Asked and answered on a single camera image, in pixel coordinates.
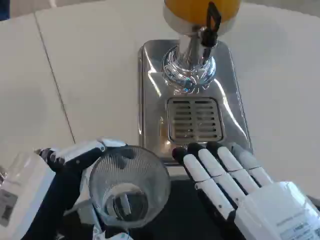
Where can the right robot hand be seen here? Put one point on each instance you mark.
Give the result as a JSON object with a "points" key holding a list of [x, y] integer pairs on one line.
{"points": [[250, 200]]}

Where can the black dispenser tap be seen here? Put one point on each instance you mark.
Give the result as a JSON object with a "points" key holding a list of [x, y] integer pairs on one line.
{"points": [[211, 27]]}

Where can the clear ribbed glass cup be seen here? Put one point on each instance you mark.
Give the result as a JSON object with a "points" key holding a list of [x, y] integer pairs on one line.
{"points": [[130, 182]]}

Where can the orange juice drink dispenser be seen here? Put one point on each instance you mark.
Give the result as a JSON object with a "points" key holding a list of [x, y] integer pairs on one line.
{"points": [[197, 37]]}

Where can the slotted drip tray grid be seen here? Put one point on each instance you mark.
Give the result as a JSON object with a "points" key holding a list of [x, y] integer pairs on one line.
{"points": [[195, 118]]}

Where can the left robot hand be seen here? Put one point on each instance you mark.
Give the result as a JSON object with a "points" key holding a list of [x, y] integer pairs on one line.
{"points": [[32, 175]]}

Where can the steel drip tray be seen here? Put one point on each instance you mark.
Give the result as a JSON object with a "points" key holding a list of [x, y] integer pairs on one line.
{"points": [[192, 105]]}

